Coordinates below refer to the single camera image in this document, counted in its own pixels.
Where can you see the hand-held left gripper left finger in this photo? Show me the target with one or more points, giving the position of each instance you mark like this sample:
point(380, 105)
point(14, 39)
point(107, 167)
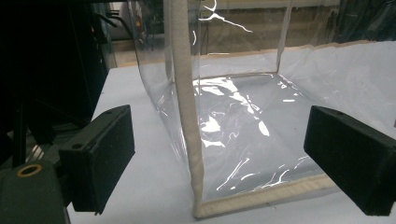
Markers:
point(102, 155)

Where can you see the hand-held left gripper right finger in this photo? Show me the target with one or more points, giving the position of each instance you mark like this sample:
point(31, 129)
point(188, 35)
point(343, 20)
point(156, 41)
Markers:
point(351, 155)

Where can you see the clear plastic bag beige trim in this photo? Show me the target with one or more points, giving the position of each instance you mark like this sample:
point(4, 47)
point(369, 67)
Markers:
point(249, 124)

